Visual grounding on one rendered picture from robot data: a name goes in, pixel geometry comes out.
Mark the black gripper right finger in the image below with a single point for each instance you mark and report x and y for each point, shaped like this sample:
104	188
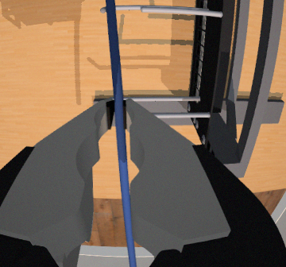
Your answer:
184	198

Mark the dark blue cable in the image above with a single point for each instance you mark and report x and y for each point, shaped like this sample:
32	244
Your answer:
120	132

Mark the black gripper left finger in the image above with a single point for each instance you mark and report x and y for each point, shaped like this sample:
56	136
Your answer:
44	190

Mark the grey metal rack with black port panel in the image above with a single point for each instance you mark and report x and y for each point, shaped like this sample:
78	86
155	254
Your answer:
208	110

